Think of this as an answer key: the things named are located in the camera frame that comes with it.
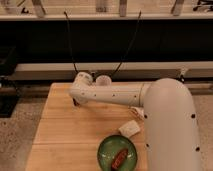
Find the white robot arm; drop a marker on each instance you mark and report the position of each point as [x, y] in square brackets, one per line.
[171, 127]

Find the green plate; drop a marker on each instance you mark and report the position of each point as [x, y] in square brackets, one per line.
[110, 147]

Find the white plastic bottle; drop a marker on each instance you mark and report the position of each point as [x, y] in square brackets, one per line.
[139, 112]

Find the white sponge block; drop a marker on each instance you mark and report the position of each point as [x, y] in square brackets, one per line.
[129, 129]

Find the red-brown snack bar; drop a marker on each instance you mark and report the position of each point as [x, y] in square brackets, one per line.
[119, 159]

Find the clear plastic cup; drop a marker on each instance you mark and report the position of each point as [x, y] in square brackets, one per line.
[103, 80]

